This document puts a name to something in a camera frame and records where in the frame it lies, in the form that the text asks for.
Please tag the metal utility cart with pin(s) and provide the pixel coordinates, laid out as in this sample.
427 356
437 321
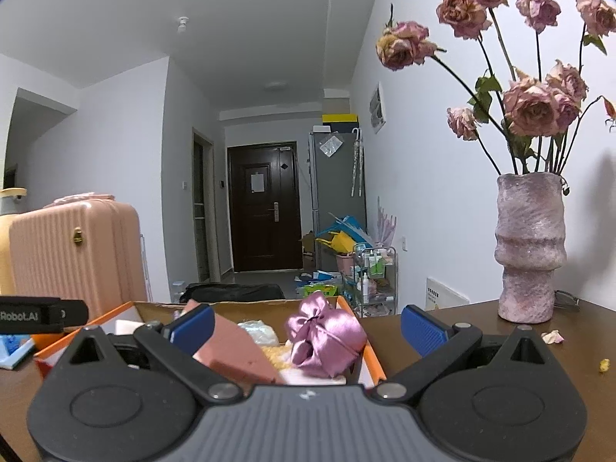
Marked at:
378 274

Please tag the pink fallen petal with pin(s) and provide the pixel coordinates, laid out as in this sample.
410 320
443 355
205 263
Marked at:
552 337

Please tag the blue bags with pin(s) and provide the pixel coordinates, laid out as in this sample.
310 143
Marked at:
353 228

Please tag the ceiling sprinkler head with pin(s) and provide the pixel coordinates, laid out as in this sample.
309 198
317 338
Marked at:
183 24

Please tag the pink cloth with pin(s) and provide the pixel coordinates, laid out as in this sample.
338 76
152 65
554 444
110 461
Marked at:
77 199

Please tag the clear plastic bag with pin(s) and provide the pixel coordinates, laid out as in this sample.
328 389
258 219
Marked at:
330 146

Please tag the yellow fallen petal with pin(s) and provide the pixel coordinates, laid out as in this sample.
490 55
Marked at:
603 365

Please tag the black bag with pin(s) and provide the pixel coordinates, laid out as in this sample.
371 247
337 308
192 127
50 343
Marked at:
231 292

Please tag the cream plush toy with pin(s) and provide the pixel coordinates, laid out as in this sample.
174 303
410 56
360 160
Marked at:
278 355

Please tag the side doorway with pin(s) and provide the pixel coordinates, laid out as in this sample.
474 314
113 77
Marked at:
201 211

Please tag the mauve textured vase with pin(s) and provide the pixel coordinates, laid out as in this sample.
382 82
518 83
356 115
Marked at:
529 250

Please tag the pink ribbed suitcase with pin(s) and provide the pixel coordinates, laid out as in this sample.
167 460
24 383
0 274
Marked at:
72 260

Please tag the folded white umbrella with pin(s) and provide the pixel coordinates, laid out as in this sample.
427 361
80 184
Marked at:
356 163

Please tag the yellow and black box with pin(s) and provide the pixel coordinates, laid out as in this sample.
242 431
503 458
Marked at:
339 122

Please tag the purple feather decoration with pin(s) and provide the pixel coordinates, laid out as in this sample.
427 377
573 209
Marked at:
387 224

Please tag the black eyeglasses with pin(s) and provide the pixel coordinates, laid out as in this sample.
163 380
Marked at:
568 299

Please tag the grey refrigerator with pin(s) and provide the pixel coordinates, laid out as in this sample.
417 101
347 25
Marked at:
334 187

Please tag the yellow bag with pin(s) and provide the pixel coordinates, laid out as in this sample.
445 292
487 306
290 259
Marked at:
339 241

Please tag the white plastic packet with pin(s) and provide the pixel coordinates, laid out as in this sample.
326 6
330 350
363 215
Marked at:
260 332

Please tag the pink bucket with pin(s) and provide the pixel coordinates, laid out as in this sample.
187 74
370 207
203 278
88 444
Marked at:
344 263

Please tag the white paper notice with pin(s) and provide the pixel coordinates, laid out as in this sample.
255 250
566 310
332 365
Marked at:
258 182

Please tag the purple satin scrunchie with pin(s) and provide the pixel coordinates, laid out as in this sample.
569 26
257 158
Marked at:
327 332

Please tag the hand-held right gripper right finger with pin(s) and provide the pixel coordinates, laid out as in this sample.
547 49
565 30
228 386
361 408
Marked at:
423 329

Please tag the pink rectangular box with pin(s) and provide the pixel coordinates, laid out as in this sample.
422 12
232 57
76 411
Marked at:
236 351

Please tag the yellow bottle with grey band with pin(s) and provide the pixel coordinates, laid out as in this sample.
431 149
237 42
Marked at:
9 202

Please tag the blue tissue pack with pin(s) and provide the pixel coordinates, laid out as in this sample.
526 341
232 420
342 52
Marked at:
12 349

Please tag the green packet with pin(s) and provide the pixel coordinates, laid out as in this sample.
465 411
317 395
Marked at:
317 291

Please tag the orange and white cardboard box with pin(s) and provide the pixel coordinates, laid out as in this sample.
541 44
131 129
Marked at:
120 310

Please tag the brown cardboard box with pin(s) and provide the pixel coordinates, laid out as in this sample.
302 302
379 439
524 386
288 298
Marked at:
309 252

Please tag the dark brown entrance door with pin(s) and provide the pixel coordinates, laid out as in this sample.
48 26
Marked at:
262 211

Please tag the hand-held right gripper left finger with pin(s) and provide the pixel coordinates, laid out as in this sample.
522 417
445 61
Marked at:
195 327

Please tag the white low wall panel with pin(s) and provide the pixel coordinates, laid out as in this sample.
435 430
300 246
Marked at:
445 294

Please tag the white electrical panel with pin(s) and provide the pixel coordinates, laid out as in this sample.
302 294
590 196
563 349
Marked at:
378 108

